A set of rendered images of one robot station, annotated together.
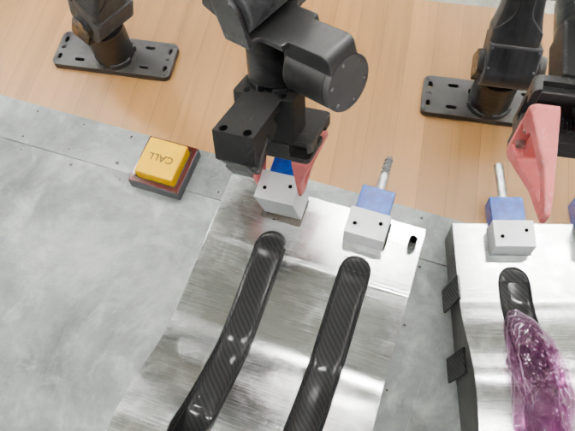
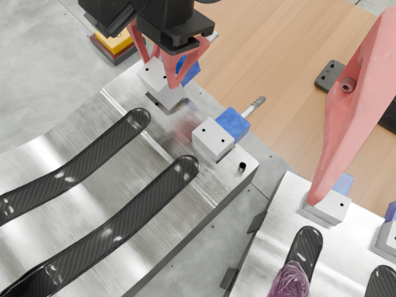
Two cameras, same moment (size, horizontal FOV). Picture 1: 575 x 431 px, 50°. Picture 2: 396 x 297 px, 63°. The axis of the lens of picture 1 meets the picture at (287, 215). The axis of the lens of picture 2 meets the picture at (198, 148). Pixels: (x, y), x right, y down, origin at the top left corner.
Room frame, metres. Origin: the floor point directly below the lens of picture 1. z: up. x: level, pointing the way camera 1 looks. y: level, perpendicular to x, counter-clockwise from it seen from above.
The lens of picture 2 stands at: (0.12, -0.15, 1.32)
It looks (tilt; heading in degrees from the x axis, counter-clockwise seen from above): 67 degrees down; 23
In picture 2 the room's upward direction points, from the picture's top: 1 degrees counter-clockwise
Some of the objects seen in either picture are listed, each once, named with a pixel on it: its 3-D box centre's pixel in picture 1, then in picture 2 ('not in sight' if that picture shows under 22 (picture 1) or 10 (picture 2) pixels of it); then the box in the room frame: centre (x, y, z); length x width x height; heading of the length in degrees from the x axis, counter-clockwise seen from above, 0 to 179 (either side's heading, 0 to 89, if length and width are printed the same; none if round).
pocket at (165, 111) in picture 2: (286, 212); (167, 102); (0.36, 0.00, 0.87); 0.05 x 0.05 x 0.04; 65
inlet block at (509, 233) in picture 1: (504, 208); (335, 178); (0.33, -0.28, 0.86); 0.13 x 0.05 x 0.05; 172
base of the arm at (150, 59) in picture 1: (109, 41); not in sight; (0.71, 0.25, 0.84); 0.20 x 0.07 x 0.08; 73
